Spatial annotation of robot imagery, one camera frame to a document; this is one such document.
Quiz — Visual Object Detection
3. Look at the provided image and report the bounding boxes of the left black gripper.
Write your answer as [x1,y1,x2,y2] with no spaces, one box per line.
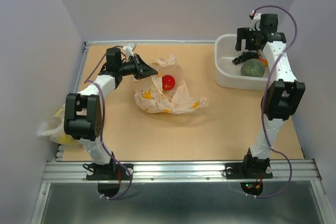
[118,54,158,80]

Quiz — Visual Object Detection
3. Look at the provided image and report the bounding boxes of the black fake grape bunch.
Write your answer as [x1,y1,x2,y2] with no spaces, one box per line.
[232,51,260,65]

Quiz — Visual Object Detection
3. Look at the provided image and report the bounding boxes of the green fake melon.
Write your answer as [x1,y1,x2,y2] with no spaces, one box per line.
[240,59,265,78]

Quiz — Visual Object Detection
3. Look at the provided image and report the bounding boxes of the red-yellow fake mango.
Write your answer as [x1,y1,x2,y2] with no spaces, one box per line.
[258,58,268,68]

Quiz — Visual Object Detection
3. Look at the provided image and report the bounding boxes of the red fake apple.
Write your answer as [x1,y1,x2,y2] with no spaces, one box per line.
[162,74,175,91]

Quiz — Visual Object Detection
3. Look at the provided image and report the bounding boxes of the translucent banana-print plastic bag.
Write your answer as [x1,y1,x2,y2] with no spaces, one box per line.
[132,55,208,114]

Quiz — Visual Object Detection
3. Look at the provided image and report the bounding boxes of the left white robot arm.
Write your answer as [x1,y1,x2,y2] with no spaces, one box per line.
[64,42,157,179]

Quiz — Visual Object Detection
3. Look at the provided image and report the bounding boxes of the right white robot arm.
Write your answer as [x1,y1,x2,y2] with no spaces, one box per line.
[235,13,306,178]

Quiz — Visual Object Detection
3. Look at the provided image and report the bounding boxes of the filled plastic bag at left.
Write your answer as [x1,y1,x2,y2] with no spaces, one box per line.
[36,104,83,148]

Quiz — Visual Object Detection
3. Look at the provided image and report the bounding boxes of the white plastic bin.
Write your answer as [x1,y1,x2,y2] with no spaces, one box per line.
[214,34,269,91]

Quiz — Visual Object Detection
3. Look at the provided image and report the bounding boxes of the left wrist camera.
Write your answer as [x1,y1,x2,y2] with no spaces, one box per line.
[122,42,136,59]

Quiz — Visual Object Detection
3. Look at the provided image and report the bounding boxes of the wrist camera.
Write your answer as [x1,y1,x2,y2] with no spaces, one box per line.
[122,42,136,59]
[249,10,262,31]

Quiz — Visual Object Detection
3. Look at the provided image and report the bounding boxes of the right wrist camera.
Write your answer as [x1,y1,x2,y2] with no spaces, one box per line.
[249,10,262,31]

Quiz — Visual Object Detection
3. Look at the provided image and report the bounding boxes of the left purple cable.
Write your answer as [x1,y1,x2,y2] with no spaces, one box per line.
[84,45,134,200]

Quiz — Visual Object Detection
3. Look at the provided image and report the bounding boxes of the purple cable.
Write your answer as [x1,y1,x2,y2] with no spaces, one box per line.
[84,45,134,200]
[254,5,299,199]

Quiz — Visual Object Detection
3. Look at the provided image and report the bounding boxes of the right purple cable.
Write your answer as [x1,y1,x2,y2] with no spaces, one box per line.
[254,5,299,199]

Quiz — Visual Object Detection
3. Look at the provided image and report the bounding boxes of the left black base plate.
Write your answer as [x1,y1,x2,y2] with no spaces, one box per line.
[82,163,134,200]

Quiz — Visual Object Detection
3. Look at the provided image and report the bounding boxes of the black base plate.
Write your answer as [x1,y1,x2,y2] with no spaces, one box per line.
[82,163,134,200]
[223,162,273,197]

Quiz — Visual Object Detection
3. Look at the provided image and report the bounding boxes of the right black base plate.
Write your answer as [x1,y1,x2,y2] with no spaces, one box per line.
[223,162,273,197]

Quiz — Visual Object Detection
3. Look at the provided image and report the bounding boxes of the aluminium rail frame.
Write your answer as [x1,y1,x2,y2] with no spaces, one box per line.
[32,43,327,223]

